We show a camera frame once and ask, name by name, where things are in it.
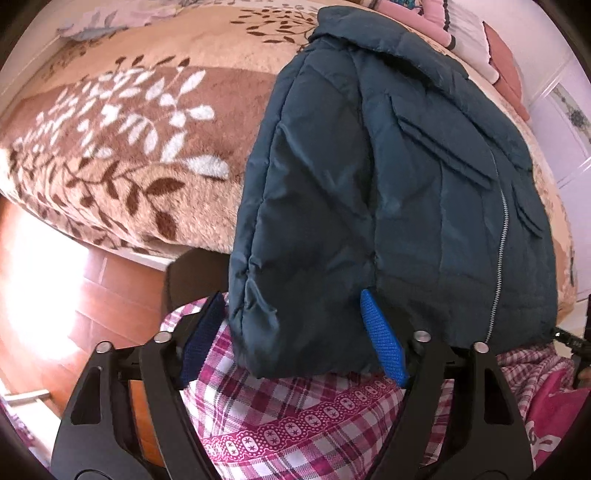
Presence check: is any brown leaf-print plush blanket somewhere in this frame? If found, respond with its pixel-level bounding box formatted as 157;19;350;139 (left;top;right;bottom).
0;0;579;308

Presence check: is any pink and white pillow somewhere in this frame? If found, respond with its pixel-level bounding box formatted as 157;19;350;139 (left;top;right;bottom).
369;0;531;121

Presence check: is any person's pink plaid clothing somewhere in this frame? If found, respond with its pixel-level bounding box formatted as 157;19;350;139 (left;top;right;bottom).
165;295;591;480

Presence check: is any white bed frame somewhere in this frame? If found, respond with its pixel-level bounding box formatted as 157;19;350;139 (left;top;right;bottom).
90;242;178;271

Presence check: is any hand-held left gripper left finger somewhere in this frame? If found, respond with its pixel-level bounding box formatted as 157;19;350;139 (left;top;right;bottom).
50;291;228;480

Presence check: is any pale floral bed sheet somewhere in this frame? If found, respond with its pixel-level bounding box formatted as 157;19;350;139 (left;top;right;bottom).
54;0;195;43

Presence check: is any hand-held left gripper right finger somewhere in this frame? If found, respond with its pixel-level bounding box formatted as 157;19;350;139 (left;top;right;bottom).
359;288;537;480

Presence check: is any dark cloth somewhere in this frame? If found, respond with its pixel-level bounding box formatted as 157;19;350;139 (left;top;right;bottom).
165;248;232;312

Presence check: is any white wardrobe door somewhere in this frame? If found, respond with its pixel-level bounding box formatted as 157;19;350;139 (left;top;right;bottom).
526;44;591;190

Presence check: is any dark teal padded jacket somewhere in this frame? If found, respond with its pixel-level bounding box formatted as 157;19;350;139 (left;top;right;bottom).
228;6;557;380

